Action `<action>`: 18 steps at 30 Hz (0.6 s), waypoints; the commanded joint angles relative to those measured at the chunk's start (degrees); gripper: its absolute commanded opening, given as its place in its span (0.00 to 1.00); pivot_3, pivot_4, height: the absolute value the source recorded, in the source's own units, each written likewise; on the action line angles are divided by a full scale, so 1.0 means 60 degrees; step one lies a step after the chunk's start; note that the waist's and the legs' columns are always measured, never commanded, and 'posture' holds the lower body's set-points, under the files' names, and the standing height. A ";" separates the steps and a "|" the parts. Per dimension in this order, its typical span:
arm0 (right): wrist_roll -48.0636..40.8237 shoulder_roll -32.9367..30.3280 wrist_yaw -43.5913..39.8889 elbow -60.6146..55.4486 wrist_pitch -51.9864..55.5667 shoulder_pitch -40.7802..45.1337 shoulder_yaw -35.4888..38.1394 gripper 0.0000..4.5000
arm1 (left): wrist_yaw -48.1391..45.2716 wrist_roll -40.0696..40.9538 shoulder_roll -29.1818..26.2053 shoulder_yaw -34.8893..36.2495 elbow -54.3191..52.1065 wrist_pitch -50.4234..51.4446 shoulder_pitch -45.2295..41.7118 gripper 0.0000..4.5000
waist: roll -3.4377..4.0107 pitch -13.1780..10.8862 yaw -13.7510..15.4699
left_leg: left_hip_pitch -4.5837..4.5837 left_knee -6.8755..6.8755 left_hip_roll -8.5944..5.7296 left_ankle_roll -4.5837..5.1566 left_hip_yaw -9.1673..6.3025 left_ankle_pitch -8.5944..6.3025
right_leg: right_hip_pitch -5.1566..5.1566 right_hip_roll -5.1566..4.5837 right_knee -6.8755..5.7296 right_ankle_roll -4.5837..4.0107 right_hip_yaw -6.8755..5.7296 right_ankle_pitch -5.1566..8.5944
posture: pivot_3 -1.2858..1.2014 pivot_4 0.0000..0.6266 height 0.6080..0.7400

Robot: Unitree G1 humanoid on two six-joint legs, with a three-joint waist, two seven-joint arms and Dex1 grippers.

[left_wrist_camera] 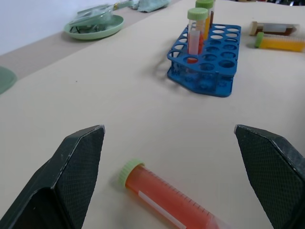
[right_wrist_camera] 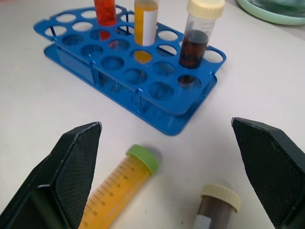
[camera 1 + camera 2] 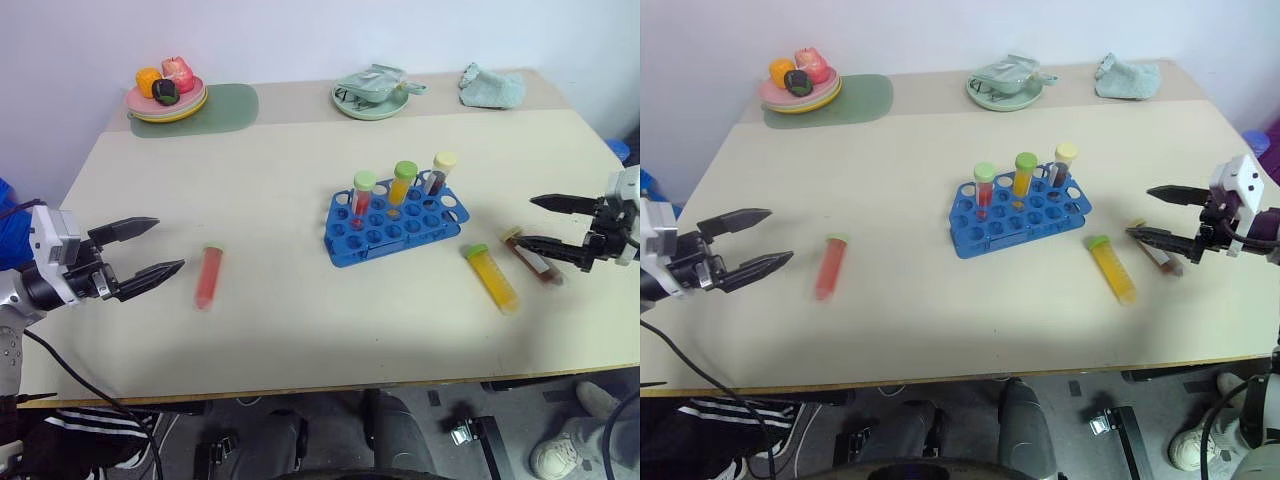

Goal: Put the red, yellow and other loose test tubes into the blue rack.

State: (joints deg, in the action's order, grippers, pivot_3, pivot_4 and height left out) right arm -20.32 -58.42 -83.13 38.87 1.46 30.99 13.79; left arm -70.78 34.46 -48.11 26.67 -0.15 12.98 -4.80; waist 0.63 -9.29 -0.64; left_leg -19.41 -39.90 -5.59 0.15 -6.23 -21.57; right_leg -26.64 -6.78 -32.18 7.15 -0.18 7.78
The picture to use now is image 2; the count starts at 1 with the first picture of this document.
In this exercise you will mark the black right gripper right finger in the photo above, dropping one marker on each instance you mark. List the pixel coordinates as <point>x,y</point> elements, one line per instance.
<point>269,171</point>

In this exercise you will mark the yellow liquid tube green cap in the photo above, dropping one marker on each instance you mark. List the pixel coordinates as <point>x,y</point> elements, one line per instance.
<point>119,188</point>

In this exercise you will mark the brown liquid tube cream cap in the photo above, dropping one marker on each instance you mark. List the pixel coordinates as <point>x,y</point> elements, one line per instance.
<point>214,210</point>

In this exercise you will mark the red liquid tube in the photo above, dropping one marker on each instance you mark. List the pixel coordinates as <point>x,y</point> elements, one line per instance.
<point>105,16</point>

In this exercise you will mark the pale green tray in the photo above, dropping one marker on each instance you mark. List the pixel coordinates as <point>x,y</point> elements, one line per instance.
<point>274,10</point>

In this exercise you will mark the blue test tube rack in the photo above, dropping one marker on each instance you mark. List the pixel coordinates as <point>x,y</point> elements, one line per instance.
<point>133,78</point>

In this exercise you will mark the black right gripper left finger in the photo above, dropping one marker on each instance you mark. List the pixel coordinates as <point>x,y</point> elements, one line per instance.
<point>62,181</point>

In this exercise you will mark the dark liquid tube cream cap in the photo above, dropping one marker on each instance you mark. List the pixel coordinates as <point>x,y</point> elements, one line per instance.
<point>196,40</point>

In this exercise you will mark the yellow liquid tube white label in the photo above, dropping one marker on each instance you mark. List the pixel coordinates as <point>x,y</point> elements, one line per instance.
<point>145,22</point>

